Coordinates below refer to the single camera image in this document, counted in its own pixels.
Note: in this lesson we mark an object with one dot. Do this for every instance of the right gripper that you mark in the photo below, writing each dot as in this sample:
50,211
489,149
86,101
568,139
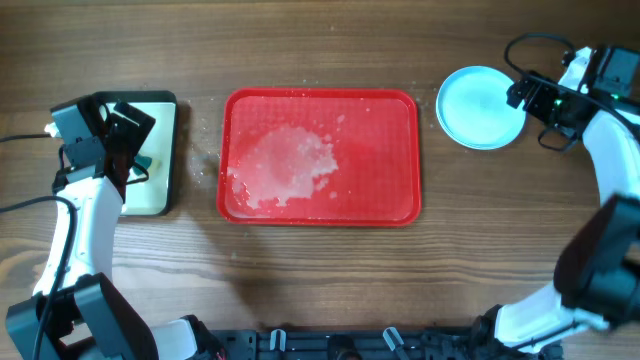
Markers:
533,105

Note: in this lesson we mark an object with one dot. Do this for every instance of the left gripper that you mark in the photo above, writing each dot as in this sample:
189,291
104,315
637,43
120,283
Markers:
136,134

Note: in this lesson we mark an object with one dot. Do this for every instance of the green and yellow sponge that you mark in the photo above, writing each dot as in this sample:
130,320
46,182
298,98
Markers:
148,163

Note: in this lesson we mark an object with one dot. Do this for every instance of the light blue plate top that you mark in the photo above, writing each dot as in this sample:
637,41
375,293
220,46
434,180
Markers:
471,108

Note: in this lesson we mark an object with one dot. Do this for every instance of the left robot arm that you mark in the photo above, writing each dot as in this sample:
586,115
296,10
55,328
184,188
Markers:
75,311

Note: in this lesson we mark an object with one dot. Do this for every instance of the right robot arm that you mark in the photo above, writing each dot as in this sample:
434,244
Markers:
594,286

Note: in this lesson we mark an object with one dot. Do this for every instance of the black tray with soapy water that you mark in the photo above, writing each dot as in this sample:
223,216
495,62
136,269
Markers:
152,197

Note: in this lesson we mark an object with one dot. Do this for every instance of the red plastic serving tray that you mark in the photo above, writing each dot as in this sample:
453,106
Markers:
320,157

